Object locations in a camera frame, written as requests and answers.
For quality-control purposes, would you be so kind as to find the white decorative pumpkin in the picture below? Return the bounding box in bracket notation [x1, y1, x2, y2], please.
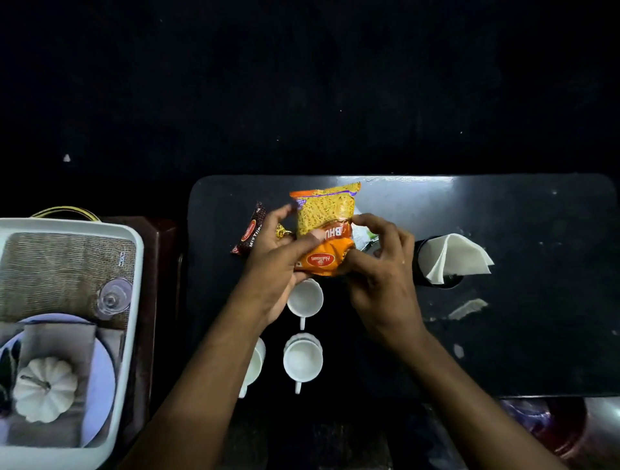
[13, 357, 78, 424]

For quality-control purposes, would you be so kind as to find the white paper napkin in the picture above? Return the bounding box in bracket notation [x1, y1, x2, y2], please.
[418, 233, 495, 285]

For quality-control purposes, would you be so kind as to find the orange yellow snack packet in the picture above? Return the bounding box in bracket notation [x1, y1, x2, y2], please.
[290, 182, 361, 277]

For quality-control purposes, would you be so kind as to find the white ceramic cup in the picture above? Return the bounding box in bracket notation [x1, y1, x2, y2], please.
[287, 278, 324, 331]
[283, 332, 324, 395]
[238, 337, 266, 399]

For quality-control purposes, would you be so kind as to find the long white paper scrap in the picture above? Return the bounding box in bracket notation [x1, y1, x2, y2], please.
[448, 299, 488, 321]

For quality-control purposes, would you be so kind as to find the grey cloth napkin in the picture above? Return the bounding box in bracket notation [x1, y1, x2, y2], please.
[7, 323, 98, 448]

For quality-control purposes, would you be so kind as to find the glossy red container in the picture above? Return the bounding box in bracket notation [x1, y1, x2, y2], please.
[499, 397, 620, 470]

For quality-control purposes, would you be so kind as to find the yellow curved handle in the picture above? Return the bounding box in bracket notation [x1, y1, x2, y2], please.
[30, 206, 101, 222]

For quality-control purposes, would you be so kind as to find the woven beige placemat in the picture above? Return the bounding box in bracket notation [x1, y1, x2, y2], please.
[0, 232, 136, 330]

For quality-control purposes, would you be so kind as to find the clear wine glass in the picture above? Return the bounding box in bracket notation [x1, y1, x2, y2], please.
[95, 277, 133, 321]

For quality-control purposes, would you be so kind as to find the person's right hand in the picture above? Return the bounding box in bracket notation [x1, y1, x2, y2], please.
[337, 213, 427, 352]

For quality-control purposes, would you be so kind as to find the dark brown side table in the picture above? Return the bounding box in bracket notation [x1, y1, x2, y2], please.
[99, 216, 184, 470]

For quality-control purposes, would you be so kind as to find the person's left hand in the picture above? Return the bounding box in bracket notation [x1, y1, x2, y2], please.
[236, 203, 326, 326]

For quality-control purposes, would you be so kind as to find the dark red snack packet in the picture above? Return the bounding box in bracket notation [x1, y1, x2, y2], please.
[231, 202, 294, 256]

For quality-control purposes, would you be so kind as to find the black napkin holder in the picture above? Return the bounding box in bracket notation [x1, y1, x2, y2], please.
[412, 236, 464, 290]

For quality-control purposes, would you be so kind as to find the white green packet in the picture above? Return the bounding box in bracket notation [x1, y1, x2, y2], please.
[351, 208, 381, 255]

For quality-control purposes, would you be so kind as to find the white plastic tray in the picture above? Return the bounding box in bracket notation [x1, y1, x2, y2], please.
[0, 218, 144, 470]

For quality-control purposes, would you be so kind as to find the person's left forearm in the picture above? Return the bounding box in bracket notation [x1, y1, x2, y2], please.
[119, 295, 282, 470]

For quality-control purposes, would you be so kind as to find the person's right forearm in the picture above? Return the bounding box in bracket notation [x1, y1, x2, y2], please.
[387, 324, 567, 470]

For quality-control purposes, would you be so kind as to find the white round plate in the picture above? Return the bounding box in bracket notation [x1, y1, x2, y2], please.
[0, 313, 117, 448]

